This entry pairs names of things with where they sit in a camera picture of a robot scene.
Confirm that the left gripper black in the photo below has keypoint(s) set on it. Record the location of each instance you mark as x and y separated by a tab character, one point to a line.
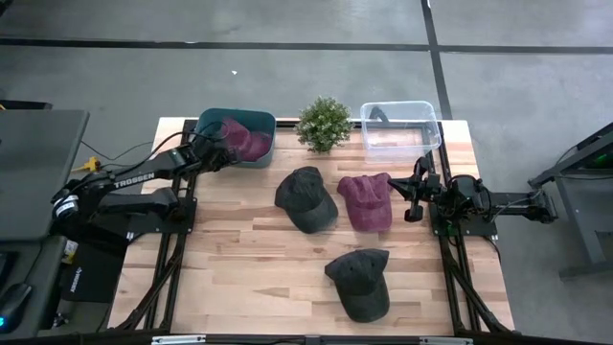
211	154

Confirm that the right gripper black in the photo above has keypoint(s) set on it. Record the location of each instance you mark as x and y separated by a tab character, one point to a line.
428	189

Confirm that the maroon baseball cap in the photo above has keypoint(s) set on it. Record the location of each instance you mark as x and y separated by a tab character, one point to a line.
366	206
249	144

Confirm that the dark grey baseball cap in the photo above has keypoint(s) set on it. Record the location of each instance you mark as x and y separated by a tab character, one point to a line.
304	201
359	287

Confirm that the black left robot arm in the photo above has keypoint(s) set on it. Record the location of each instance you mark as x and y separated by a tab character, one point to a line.
134	179

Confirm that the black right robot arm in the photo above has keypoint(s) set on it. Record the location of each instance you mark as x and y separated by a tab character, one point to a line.
517	201

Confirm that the clear plastic bin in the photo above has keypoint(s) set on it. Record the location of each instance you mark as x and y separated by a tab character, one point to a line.
402	144

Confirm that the teal plastic bin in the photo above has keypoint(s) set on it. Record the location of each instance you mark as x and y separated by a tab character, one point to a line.
254	116

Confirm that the potted green plant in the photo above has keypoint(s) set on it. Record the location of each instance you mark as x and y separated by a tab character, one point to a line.
323	124

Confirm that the yellow power plug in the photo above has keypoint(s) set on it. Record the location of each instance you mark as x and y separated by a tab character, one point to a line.
91	165

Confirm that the black box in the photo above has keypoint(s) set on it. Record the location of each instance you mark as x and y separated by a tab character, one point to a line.
91	237

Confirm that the grey metal table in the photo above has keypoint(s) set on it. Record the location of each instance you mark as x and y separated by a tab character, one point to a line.
579	201

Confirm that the black bag with logo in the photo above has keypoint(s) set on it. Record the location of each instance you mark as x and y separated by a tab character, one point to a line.
96	273

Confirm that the large grey desk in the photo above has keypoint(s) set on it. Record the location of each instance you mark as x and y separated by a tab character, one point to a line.
38	167

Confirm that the low dark grey desk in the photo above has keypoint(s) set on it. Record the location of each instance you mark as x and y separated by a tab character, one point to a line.
45	287

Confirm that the black computer mouse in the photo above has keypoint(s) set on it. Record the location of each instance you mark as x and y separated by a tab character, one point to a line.
14	304

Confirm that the short black frame crossbar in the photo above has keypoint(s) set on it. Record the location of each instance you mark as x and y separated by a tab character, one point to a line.
287	122

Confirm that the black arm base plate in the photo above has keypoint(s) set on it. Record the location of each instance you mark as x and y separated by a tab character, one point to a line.
158	228
479	230

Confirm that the black aluminium frame side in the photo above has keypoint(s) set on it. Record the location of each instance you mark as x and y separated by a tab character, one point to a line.
451	278
173	287

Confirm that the long black frame rail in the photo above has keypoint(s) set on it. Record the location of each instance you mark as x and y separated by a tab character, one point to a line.
306	341

